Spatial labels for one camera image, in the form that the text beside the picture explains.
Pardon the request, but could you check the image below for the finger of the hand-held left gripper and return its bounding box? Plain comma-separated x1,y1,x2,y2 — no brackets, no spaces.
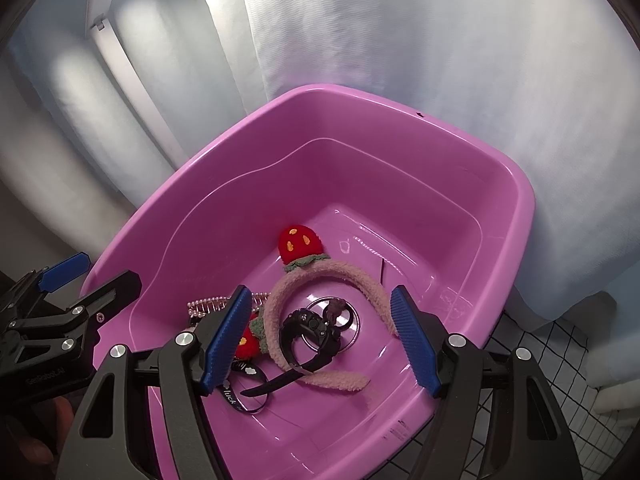
60,270,142,356
10,252,92,311

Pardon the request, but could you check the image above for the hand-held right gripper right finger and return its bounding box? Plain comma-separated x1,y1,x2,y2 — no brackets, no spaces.
390,285,583,480

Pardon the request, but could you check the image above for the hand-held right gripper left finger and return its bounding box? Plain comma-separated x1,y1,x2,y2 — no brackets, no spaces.
55,285,253,480

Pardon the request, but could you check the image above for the pearl hair claw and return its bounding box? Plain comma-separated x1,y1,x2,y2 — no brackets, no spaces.
187,291,271,323

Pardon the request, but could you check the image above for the black printed lanyard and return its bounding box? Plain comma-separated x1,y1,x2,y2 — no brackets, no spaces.
217,360,273,401

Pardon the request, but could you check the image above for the silver bangle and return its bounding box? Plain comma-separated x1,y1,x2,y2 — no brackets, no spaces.
300,296,360,348

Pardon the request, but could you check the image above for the black wrist watch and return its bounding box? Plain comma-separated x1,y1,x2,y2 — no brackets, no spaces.
240,307,346,398

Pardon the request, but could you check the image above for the black hair tie pink charm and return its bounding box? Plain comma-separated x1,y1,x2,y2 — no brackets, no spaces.
322,299,357,333

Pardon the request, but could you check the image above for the pink strawberry headband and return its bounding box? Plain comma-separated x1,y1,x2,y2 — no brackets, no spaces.
235,225,400,391

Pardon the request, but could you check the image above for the pink plastic tub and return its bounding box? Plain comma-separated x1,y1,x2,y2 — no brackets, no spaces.
80,84,537,480

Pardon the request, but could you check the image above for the person's left hand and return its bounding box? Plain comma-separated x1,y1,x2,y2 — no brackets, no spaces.
0,385,76,468

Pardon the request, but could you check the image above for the white curtain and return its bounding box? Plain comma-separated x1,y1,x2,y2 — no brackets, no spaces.
240,0,640,321
0,0,251,246

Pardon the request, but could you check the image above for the white checkered cloth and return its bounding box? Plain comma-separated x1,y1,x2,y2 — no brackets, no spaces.
465,305,616,480

